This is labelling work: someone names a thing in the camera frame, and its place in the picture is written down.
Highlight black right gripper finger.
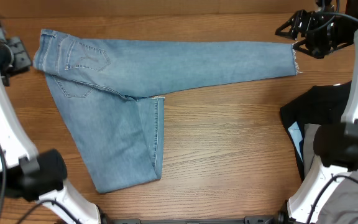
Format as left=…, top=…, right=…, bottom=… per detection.
left=275, top=10, right=308, bottom=40
left=292, top=39, right=319, bottom=59

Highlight light blue denim jeans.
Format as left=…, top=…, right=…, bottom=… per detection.
left=34, top=29, right=298, bottom=194

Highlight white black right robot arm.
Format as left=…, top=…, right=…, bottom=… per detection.
left=269, top=1, right=358, bottom=223

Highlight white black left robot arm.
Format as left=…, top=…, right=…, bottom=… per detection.
left=0, top=21, right=110, bottom=224

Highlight black garment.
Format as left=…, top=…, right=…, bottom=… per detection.
left=279, top=82, right=351, bottom=180

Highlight grey garment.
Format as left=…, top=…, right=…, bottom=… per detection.
left=303, top=124, right=358, bottom=224

